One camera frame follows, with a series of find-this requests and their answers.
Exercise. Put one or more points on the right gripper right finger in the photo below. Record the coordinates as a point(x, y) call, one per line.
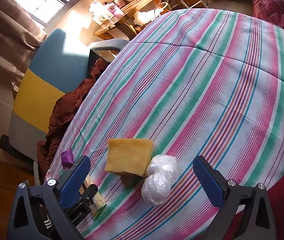
point(244, 211)

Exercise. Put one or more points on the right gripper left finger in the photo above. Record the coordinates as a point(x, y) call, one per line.
point(43, 212)

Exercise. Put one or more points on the yellow sponge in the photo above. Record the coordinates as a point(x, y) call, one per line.
point(128, 156)

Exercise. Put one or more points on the white plastic bag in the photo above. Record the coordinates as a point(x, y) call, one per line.
point(162, 173)

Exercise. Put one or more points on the green striped packet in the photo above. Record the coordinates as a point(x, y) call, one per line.
point(99, 202)

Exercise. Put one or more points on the small purple packet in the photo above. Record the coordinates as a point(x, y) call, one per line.
point(67, 159)

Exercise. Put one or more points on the dark red blanket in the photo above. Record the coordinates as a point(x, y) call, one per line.
point(63, 112)

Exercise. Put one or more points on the striped bed sheet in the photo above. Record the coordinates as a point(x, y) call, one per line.
point(195, 82)

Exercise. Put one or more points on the grey yellow blue chair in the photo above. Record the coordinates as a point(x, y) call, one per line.
point(58, 66)

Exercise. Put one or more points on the beige curtain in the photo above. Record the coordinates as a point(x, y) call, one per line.
point(20, 38)

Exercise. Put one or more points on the wooden side table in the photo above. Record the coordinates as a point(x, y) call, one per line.
point(121, 24)

